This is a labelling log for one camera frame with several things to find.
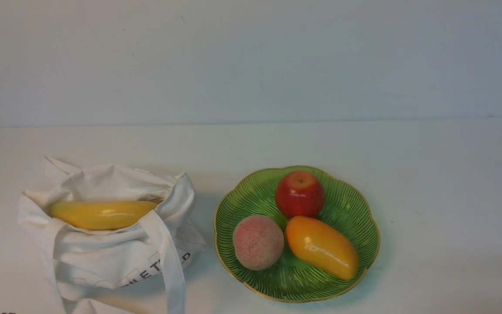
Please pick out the white cloth tote bag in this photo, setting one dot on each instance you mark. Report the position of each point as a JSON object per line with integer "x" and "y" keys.
{"x": 76, "y": 259}

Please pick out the red apple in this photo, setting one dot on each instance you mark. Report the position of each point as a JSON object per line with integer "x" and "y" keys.
{"x": 299, "y": 193}

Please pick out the pink peach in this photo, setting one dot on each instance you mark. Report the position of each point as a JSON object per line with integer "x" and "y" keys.
{"x": 258, "y": 242}

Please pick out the green ribbed plate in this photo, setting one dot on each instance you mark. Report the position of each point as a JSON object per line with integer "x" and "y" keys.
{"x": 291, "y": 280}

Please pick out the orange yellow mango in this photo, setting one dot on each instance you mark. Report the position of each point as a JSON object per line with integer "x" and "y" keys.
{"x": 320, "y": 245}

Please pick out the yellow banana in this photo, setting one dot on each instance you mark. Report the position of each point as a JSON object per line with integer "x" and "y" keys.
{"x": 101, "y": 215}

